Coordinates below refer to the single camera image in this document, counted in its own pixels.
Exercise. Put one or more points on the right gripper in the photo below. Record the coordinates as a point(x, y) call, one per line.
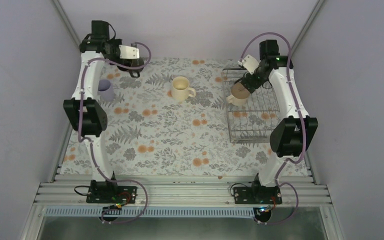
point(255, 84)

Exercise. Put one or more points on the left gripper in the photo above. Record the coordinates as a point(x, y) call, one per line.
point(117, 40)

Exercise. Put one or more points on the black mug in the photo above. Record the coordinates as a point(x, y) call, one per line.
point(134, 73)

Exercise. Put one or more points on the beige white mug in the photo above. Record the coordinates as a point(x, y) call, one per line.
point(238, 95)

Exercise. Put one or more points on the lilac plastic cup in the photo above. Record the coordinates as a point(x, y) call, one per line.
point(105, 90)

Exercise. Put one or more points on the metal wire dish rack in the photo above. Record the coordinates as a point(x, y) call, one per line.
point(254, 121)

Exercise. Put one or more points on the cream ribbed mug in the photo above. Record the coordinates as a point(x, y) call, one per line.
point(181, 90)

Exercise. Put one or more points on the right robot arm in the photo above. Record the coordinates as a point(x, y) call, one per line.
point(290, 139)

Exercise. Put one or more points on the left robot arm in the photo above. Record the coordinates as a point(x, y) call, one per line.
point(85, 114)

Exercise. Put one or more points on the floral table mat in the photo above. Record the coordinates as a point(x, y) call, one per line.
point(151, 133)

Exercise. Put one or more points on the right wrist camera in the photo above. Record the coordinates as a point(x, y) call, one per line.
point(249, 63)

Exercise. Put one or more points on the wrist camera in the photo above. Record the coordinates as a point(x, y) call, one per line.
point(249, 63)
point(128, 52)

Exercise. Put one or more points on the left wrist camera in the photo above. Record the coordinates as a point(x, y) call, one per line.
point(128, 52)

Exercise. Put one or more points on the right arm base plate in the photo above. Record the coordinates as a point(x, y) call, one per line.
point(245, 196)

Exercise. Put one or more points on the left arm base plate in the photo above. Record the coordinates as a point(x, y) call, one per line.
point(111, 195)

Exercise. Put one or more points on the aluminium front rail frame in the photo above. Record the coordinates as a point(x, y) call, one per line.
point(176, 197)

